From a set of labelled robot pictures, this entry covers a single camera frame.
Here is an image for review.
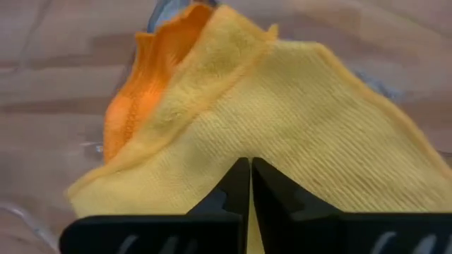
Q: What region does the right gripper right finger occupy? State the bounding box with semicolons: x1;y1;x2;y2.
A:
251;157;452;254

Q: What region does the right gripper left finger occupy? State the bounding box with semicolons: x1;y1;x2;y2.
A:
59;157;251;254

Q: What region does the yellow microfiber towel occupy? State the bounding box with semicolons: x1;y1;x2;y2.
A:
66;4;452;254

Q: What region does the clear plastic bin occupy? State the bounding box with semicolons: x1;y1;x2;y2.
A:
0;0;452;254

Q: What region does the orange microfiber towel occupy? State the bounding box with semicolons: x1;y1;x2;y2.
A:
102;2;215;164

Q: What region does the grey microfiber towel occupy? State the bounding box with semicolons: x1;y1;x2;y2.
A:
146;0;403;103

